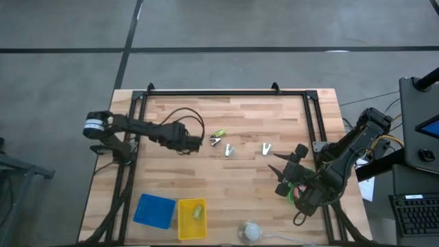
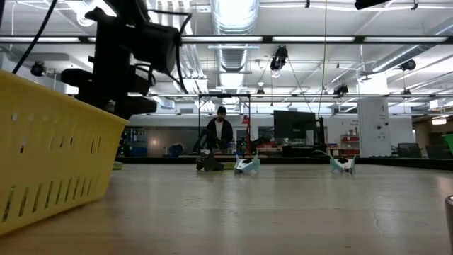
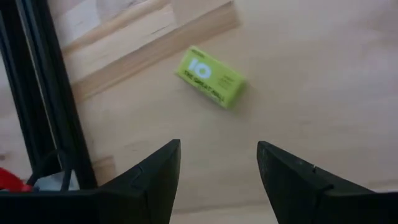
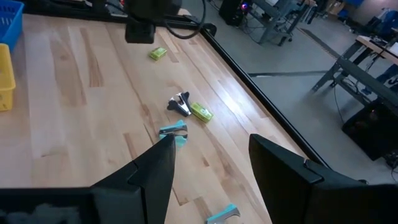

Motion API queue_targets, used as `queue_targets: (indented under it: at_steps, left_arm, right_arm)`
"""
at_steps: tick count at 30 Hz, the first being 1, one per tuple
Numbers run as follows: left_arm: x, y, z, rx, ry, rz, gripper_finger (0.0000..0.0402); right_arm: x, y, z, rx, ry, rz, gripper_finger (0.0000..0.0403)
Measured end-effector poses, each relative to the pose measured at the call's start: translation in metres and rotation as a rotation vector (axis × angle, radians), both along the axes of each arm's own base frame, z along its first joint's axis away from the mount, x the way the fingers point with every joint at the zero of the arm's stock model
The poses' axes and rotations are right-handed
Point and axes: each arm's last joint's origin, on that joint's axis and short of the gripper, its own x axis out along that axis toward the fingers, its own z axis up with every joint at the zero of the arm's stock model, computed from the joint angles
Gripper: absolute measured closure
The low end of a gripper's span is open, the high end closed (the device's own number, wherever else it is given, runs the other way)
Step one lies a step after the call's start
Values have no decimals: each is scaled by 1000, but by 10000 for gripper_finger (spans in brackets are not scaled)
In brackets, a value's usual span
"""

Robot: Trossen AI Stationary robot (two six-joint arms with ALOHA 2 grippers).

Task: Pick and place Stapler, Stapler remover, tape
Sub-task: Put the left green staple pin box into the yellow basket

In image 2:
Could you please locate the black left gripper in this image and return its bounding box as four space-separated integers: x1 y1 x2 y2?
59 67 158 120

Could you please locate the teal staple remover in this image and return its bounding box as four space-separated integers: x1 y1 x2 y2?
233 154 261 175
328 154 357 174

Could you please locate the black staple remover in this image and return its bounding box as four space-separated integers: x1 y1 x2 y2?
195 152 225 172

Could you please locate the yellow plastic basket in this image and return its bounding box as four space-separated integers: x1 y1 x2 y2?
0 69 129 237

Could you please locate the person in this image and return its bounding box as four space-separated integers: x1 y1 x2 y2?
201 106 234 155

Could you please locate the large black monitor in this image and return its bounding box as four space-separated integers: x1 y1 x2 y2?
273 109 317 143

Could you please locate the green plastic basket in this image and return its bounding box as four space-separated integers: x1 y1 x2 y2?
441 133 453 155

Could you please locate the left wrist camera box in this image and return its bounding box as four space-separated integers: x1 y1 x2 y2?
132 21 182 75

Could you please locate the black hanging cable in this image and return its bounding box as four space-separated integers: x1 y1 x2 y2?
12 0 59 74

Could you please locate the black ceiling-hung camera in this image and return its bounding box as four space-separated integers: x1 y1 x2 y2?
269 45 289 72

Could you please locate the black overhead camera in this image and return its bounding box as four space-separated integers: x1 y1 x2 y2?
354 0 391 11

